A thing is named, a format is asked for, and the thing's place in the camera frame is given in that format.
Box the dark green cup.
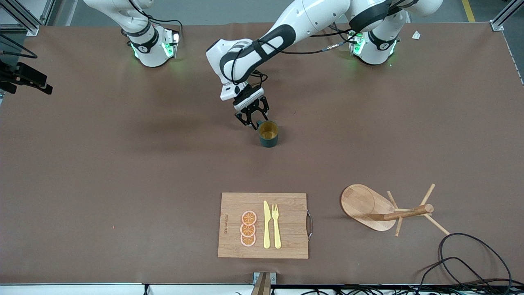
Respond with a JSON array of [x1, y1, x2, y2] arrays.
[[257, 120, 280, 148]]

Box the wooden mug rack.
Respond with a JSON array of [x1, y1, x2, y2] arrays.
[[340, 183, 450, 237]]

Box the yellow plastic knife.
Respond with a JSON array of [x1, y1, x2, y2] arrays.
[[263, 200, 271, 249]]

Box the yellow plastic fork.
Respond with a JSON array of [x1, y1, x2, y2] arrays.
[[271, 204, 282, 250]]

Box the aluminium frame profile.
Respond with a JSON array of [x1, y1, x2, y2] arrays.
[[0, 0, 54, 36], [490, 0, 524, 32]]

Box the bamboo cutting board with handle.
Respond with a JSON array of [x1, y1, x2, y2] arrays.
[[217, 192, 313, 259]]

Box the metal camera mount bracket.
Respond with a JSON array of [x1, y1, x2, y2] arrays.
[[253, 272, 277, 295]]

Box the black loose cable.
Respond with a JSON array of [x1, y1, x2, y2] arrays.
[[287, 279, 524, 295], [417, 257, 494, 294], [439, 233, 513, 293]]

